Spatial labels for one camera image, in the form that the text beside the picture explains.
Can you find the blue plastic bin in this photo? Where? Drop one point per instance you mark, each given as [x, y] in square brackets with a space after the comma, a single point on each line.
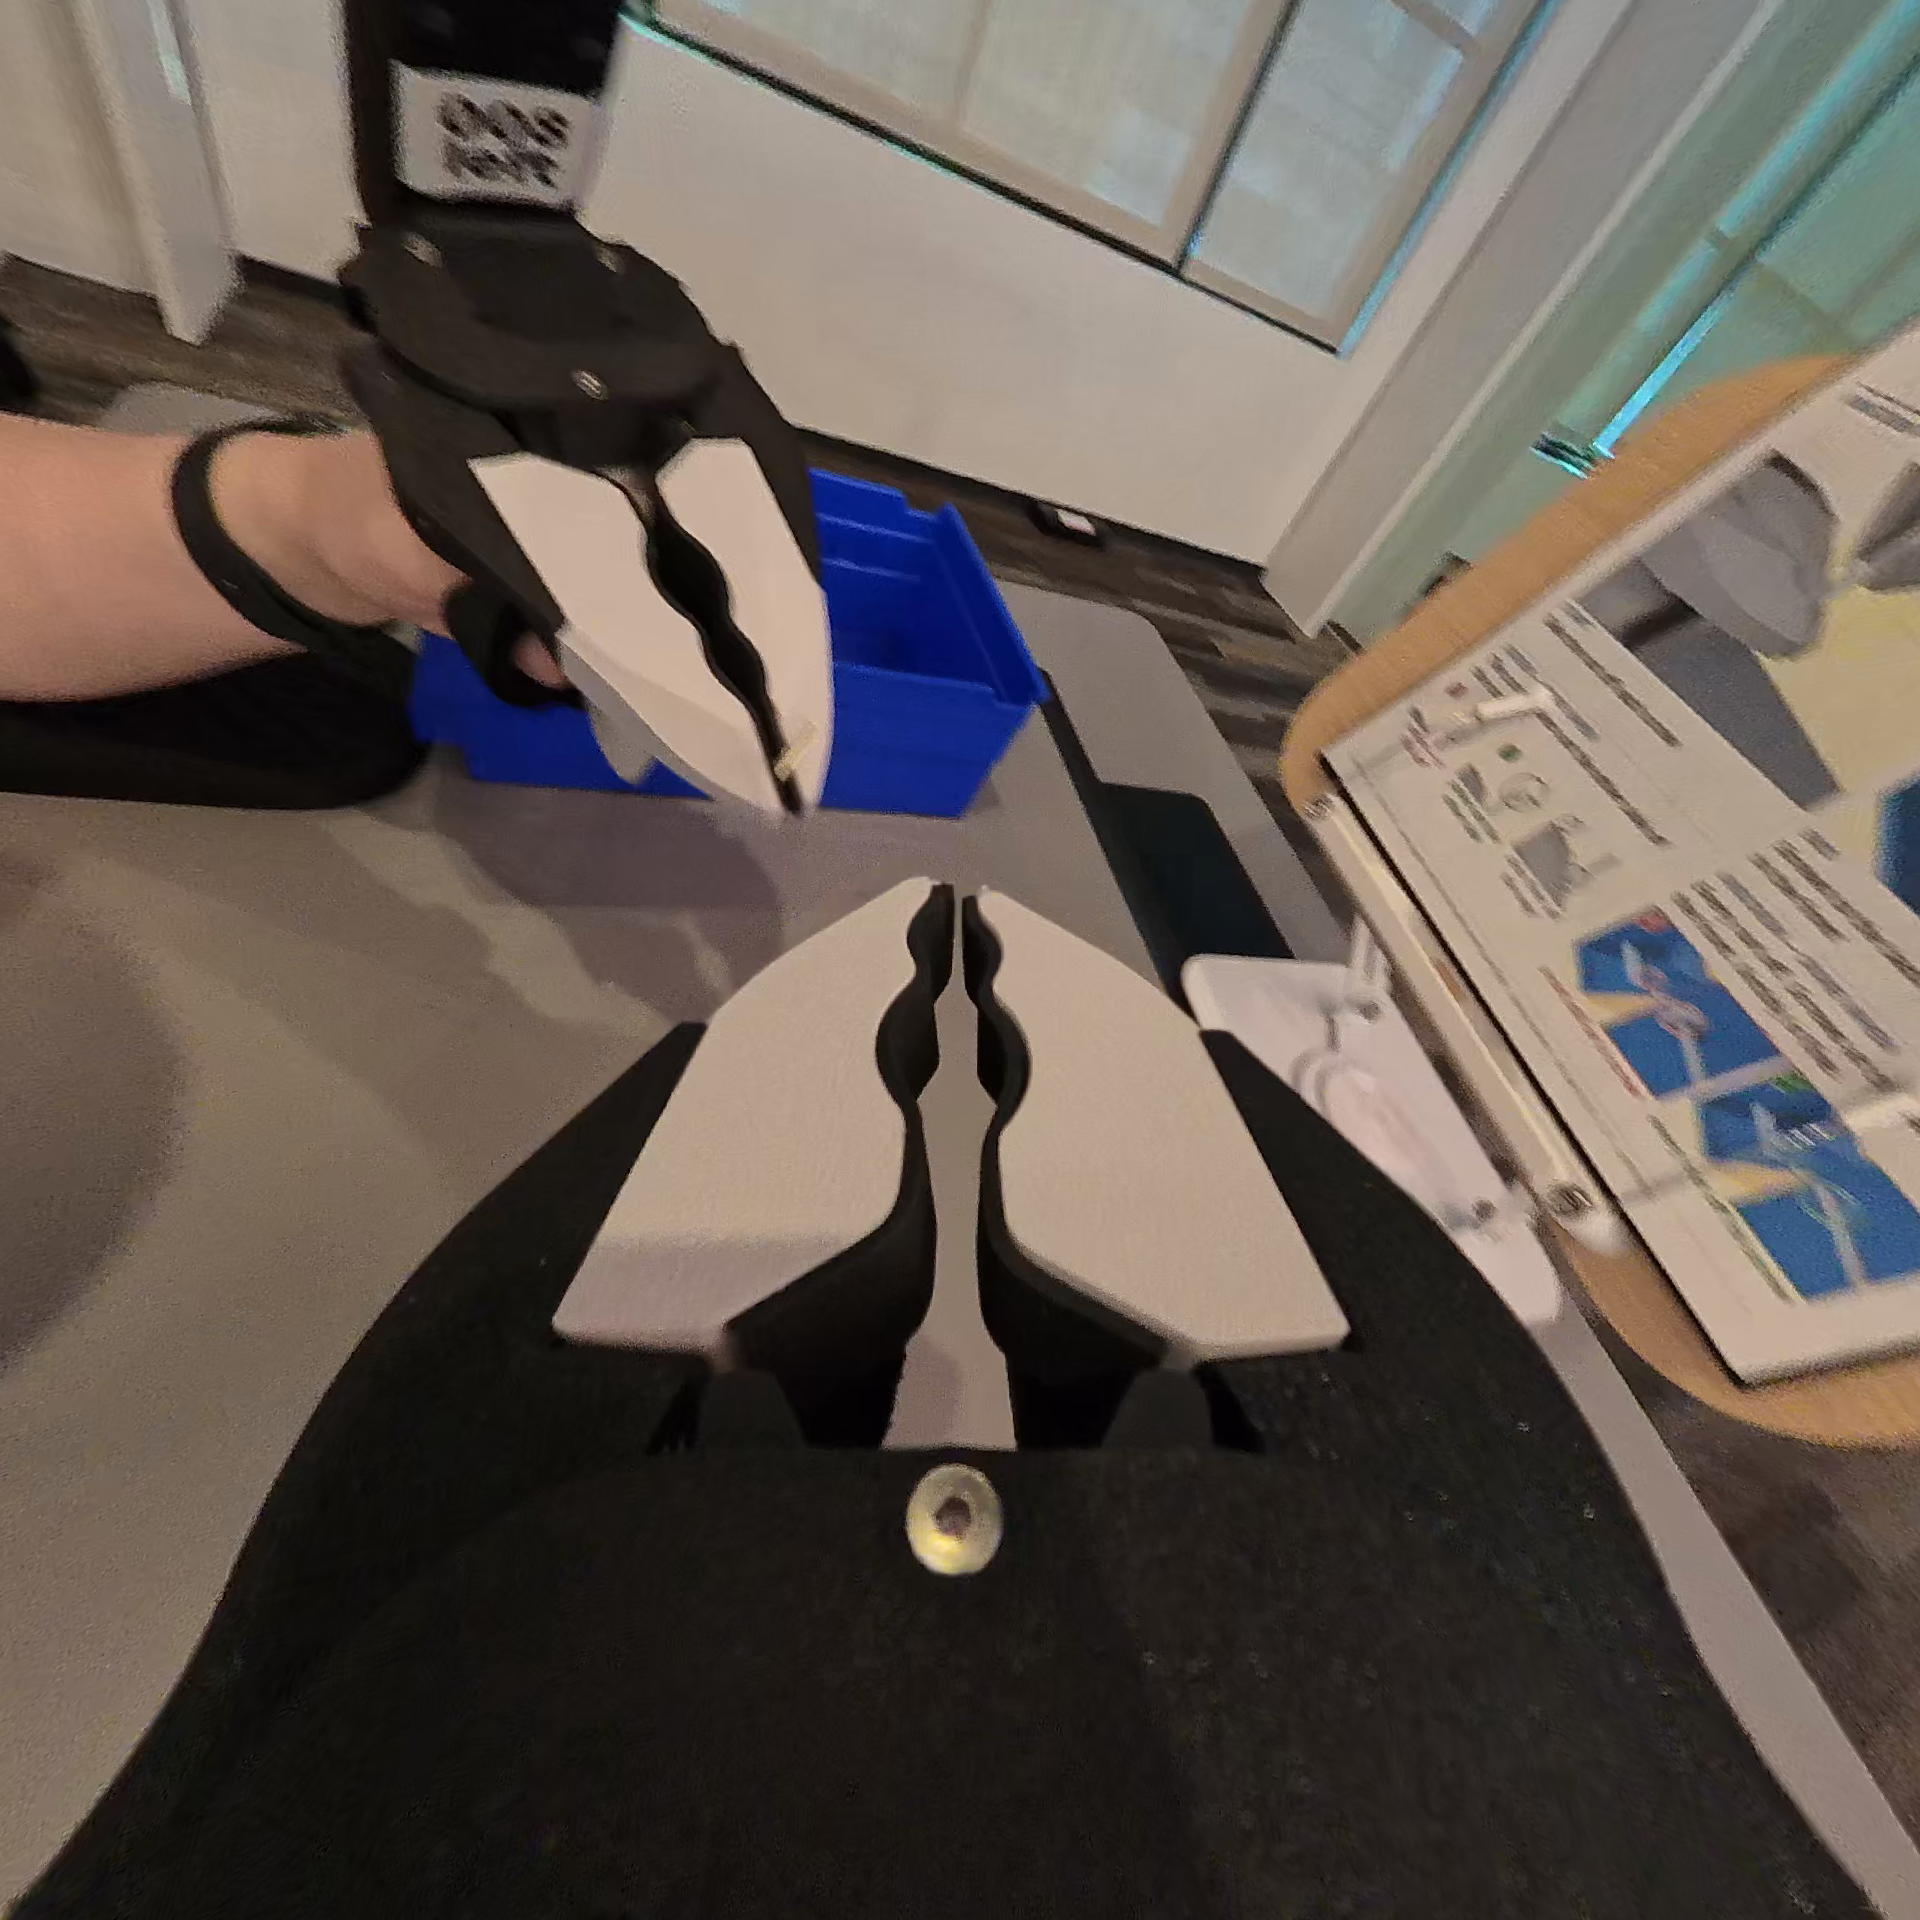
[932, 674]

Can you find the small black floor device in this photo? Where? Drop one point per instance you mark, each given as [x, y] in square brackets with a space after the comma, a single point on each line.
[1066, 521]

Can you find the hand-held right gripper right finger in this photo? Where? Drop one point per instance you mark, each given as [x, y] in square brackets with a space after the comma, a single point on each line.
[1154, 1185]

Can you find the printed instruction sheet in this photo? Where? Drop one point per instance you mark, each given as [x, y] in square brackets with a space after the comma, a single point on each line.
[1725, 974]

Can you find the person's left hand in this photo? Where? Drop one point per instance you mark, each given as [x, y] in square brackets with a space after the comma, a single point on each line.
[329, 510]

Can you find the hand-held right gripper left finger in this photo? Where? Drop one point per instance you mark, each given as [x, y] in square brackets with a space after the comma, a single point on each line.
[751, 1185]

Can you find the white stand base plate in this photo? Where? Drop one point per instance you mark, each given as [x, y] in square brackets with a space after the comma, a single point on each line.
[1695, 429]

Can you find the frosted grid window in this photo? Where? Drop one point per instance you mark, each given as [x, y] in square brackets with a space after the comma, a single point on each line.
[1050, 89]

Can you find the teal glass partition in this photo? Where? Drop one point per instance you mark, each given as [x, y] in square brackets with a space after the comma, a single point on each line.
[1770, 224]

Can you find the person's left forearm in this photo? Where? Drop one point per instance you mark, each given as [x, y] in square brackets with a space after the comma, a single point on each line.
[89, 557]

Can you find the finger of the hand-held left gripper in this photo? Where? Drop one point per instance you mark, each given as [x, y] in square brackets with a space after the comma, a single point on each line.
[616, 600]
[780, 600]

